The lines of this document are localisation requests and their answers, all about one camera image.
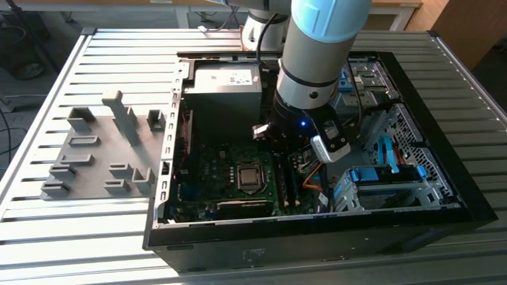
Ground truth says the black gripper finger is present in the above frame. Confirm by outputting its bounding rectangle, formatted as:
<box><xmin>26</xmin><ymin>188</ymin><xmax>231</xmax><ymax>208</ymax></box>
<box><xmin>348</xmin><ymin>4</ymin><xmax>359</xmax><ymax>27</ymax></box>
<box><xmin>252</xmin><ymin>123</ymin><xmax>274</xmax><ymax>151</ymax></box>

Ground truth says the silver CPU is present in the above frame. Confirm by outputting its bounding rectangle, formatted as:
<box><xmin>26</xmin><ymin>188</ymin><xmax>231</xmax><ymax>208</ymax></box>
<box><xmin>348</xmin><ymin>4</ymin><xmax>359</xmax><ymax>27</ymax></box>
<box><xmin>239</xmin><ymin>168</ymin><xmax>260</xmax><ymax>184</ymax></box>

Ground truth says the CPU socket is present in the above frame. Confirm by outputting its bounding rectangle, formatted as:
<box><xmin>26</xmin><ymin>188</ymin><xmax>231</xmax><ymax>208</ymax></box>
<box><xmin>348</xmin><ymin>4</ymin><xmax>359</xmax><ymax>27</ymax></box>
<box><xmin>235</xmin><ymin>161</ymin><xmax>267</xmax><ymax>194</ymax></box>

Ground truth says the grey power supply unit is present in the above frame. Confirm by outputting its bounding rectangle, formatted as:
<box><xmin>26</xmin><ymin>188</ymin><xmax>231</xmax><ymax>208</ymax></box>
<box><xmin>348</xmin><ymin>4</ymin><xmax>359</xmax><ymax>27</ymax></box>
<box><xmin>183</xmin><ymin>64</ymin><xmax>264</xmax><ymax>131</ymax></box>

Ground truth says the green motherboard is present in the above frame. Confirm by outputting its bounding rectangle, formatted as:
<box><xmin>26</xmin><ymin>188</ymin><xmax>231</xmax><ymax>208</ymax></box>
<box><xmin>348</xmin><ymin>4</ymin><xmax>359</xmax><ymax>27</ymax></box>
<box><xmin>174</xmin><ymin>136</ymin><xmax>332</xmax><ymax>223</ymax></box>

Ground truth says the blue plastic disk carrier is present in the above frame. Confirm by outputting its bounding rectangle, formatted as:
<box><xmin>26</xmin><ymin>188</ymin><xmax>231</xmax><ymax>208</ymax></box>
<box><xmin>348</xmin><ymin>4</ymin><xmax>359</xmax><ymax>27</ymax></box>
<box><xmin>336</xmin><ymin>69</ymin><xmax>354</xmax><ymax>92</ymax></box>

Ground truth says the grey metal drive cage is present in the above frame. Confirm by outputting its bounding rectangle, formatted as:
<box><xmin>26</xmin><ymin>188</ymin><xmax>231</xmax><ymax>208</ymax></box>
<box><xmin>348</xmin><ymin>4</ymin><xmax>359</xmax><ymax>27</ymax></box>
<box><xmin>332</xmin><ymin>58</ymin><xmax>401</xmax><ymax>127</ymax></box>

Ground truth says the hard disk in blue carrier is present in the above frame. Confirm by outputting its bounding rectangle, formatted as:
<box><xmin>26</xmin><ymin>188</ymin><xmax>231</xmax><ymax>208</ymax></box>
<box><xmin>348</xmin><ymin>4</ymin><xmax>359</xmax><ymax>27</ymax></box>
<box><xmin>350</xmin><ymin>166</ymin><xmax>429</xmax><ymax>182</ymax></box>

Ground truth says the black graphics card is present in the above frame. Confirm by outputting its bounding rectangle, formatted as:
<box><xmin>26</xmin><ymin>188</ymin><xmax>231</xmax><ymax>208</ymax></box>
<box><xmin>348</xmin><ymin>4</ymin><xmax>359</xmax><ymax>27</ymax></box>
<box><xmin>215</xmin><ymin>198</ymin><xmax>276</xmax><ymax>221</ymax></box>

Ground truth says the grey metal disk bay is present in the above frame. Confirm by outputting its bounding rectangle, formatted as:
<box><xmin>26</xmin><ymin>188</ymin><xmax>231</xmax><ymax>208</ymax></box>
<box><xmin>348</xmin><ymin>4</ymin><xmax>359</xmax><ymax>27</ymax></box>
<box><xmin>331</xmin><ymin>164</ymin><xmax>453</xmax><ymax>212</ymax></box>

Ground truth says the black open PC case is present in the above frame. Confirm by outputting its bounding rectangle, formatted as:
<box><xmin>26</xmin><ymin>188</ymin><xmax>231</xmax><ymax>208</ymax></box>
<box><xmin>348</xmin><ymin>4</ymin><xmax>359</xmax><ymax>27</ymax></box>
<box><xmin>142</xmin><ymin>50</ymin><xmax>499</xmax><ymax>273</ymax></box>

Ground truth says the grey parts rack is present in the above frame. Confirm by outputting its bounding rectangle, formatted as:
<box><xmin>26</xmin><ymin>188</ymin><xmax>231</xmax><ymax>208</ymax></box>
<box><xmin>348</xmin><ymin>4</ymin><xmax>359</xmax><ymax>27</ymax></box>
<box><xmin>39</xmin><ymin>90</ymin><xmax>167</xmax><ymax>202</ymax></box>

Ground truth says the white framed wooden desk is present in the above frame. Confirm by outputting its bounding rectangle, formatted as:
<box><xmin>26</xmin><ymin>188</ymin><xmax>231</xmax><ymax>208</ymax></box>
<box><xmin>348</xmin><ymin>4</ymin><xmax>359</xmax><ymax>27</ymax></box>
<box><xmin>11</xmin><ymin>0</ymin><xmax>423</xmax><ymax>32</ymax></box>

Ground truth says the brown wooden cabinet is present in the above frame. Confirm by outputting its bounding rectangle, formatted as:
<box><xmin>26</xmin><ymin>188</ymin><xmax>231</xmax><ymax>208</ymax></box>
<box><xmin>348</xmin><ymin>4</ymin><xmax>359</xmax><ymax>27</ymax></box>
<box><xmin>406</xmin><ymin>0</ymin><xmax>507</xmax><ymax>71</ymax></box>

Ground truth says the black wheeled cart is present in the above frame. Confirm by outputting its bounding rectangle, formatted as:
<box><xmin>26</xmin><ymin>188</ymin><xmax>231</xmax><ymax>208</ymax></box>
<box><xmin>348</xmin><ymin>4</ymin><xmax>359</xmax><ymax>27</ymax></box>
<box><xmin>0</xmin><ymin>10</ymin><xmax>52</xmax><ymax>81</ymax></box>

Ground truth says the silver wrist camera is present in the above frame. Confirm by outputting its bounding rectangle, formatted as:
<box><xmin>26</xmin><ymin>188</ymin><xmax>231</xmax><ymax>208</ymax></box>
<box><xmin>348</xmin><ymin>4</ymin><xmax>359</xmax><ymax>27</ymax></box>
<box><xmin>304</xmin><ymin>110</ymin><xmax>352</xmax><ymax>163</ymax></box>

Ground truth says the orange wire bundle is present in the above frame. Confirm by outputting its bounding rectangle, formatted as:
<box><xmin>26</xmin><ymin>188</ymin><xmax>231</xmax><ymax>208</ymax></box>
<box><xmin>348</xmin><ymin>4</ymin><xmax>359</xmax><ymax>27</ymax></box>
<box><xmin>302</xmin><ymin>161</ymin><xmax>331</xmax><ymax>191</ymax></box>

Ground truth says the black camera cable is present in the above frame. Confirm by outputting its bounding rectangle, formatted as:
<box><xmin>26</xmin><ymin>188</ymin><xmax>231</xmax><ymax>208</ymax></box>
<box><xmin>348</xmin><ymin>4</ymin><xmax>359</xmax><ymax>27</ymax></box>
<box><xmin>352</xmin><ymin>68</ymin><xmax>365</xmax><ymax>140</ymax></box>

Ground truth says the blue data wire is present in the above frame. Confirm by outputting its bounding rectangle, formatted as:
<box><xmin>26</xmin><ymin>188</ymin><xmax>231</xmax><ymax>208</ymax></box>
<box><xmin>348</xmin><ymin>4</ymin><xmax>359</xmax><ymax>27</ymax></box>
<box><xmin>378</xmin><ymin>135</ymin><xmax>401</xmax><ymax>175</ymax></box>

